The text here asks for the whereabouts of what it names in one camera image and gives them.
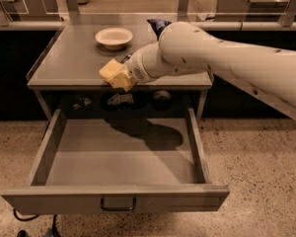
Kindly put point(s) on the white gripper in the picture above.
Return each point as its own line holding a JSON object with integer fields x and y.
{"x": 137, "y": 69}

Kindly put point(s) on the yellow wavy sponge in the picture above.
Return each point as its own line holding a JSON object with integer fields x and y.
{"x": 109, "y": 70}

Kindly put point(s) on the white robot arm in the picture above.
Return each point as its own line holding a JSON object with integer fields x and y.
{"x": 266, "y": 73}

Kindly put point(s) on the grey metal counter cabinet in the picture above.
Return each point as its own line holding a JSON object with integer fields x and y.
{"x": 67, "y": 77}

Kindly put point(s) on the grey open top drawer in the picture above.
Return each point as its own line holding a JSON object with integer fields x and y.
{"x": 158, "y": 161}

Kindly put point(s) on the small object on shelf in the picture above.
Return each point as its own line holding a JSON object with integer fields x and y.
{"x": 118, "y": 99}

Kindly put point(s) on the dark blue snack bar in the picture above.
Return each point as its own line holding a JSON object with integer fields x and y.
{"x": 126, "y": 58}

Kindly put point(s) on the round dark object on shelf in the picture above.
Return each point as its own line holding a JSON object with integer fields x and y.
{"x": 161, "y": 99}

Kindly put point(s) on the white bowl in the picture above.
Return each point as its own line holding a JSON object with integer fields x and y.
{"x": 114, "y": 38}

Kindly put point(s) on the blue crumpled chip bag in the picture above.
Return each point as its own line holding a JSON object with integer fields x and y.
{"x": 158, "y": 25}

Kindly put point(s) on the background steel table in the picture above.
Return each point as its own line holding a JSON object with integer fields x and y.
{"x": 249, "y": 10}

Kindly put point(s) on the black drawer handle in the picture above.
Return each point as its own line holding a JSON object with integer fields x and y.
{"x": 116, "y": 204}

